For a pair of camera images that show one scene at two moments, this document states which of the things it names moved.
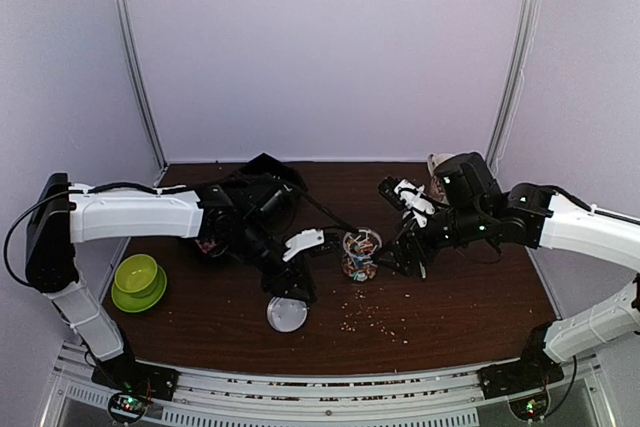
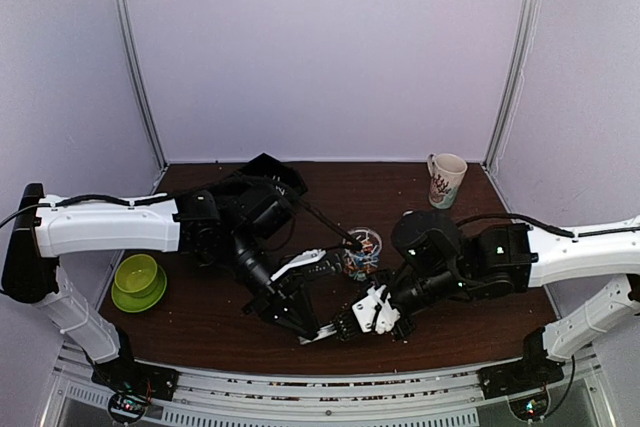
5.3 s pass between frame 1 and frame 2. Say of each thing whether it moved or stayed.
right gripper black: moved
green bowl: stayed
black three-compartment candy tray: stayed
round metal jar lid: moved
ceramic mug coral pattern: stayed
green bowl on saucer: stayed
